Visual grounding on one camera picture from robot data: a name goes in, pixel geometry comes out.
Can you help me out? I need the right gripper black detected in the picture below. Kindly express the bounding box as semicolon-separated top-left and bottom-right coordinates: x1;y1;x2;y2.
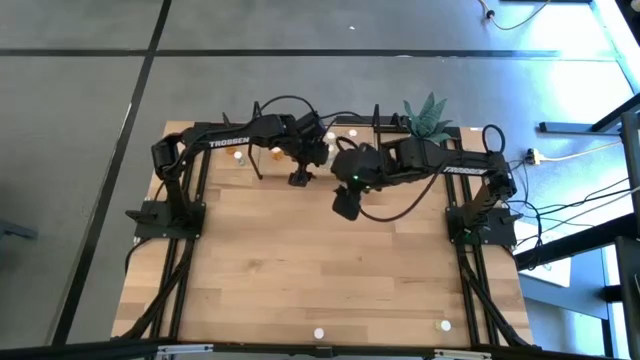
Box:
330;144;390;221

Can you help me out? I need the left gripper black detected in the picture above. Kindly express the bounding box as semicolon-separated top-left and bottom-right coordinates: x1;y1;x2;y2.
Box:
287;115;331;188

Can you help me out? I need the green plant in white pot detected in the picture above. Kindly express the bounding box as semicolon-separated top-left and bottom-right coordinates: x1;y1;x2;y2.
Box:
401;91;455;146

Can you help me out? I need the white paper sheet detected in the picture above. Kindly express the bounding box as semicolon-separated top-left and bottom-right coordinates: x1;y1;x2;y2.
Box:
514;219;572;289

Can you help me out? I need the black beam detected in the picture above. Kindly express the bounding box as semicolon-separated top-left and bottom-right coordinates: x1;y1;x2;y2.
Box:
0;338;640;360

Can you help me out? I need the grey floor object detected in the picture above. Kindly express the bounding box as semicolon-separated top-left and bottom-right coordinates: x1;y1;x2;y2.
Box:
0;219;39;241

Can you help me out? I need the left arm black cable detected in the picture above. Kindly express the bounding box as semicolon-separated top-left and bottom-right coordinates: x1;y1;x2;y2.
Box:
252;94;364;124

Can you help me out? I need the black aluminium table frame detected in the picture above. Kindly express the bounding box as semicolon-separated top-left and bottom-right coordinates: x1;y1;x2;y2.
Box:
118;115;535;351

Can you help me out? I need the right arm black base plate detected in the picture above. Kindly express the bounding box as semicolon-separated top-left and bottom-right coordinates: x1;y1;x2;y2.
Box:
446;205;517;247

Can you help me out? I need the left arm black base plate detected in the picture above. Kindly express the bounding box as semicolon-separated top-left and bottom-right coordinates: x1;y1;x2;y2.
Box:
133;198;207;240

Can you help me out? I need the yellow power strip with cable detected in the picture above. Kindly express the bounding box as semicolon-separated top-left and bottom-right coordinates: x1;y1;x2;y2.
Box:
524;141;624;167

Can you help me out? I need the black floor cable bundle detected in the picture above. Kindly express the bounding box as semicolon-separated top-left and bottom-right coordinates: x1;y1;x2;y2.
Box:
492;159;640;271

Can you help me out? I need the beige floor cable black plug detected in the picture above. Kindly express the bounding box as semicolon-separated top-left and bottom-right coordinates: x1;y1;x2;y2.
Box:
477;0;554;32

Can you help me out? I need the silver aluminium bracket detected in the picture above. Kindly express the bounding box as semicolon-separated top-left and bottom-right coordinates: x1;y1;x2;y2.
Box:
158;343;215;358
432;348;492;360

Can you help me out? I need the black metal desk frame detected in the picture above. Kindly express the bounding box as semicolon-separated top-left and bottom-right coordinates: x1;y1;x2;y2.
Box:
514;93;640;360

